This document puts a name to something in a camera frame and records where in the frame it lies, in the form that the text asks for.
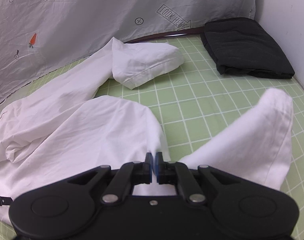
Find white trousers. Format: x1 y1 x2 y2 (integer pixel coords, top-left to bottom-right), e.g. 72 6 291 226
0 38 293 199

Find green grid mat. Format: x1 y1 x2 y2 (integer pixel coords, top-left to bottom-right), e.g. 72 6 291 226
0 35 304 240

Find folded black garment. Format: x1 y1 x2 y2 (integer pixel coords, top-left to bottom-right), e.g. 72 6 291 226
201 17 295 79

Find carrot print white sheet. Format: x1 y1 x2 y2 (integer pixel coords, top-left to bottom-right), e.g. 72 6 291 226
0 0 256 103

